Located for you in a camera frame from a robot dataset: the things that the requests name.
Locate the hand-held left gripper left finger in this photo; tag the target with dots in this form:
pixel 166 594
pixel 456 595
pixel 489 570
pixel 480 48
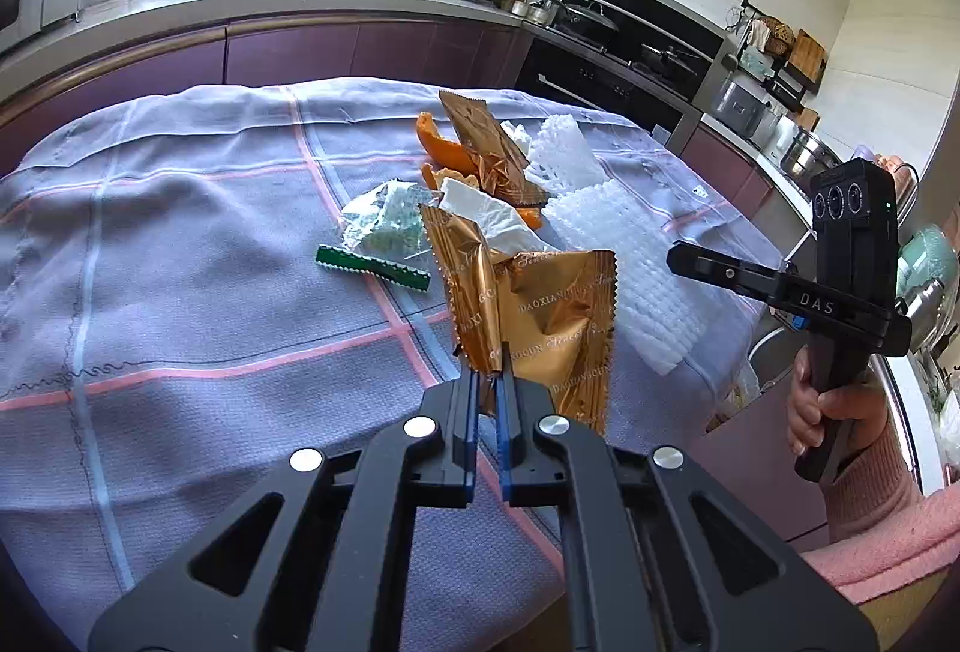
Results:
pixel 469 431

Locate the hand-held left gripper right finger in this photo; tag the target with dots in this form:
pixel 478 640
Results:
pixel 506 442

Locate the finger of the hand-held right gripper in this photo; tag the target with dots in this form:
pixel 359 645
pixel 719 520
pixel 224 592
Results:
pixel 712 269

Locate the gold snack wrapper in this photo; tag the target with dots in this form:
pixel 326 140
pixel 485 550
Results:
pixel 562 337
pixel 480 134
pixel 461 277

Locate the person's right hand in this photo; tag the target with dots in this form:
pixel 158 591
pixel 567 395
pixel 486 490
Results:
pixel 851 408

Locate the mint green appliance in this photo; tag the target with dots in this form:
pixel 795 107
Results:
pixel 922 262

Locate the white foam fruit net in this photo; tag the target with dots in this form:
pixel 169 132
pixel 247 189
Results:
pixel 637 262
pixel 562 145

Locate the steel bowl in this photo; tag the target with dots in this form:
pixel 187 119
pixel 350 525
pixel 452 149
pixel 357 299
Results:
pixel 808 151

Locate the metal box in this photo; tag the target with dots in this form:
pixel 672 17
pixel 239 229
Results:
pixel 739 104

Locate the orange peel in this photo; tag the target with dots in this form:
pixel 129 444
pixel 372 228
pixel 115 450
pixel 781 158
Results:
pixel 529 218
pixel 432 176
pixel 435 148

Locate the green wrapper strip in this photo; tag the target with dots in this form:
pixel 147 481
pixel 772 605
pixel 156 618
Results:
pixel 360 262

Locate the white tissue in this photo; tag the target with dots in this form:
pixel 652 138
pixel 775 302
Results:
pixel 487 217

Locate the wooden cutting board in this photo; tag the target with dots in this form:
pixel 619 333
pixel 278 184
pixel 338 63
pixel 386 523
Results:
pixel 806 51

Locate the black frying pan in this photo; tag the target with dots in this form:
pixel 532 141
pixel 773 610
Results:
pixel 667 57

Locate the black stove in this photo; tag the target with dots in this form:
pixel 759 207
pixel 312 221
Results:
pixel 600 74

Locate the green white plastic wrapper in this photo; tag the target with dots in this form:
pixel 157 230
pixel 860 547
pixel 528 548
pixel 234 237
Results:
pixel 382 220

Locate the crumpled white paper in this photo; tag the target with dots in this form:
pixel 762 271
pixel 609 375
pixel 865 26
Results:
pixel 514 136

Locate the wok with glass lid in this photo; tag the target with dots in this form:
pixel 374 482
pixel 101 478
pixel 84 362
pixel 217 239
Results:
pixel 589 15

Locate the checked purple tablecloth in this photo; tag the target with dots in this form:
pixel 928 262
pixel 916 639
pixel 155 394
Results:
pixel 187 322

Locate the purple base cabinets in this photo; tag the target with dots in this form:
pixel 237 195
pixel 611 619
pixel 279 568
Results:
pixel 300 51

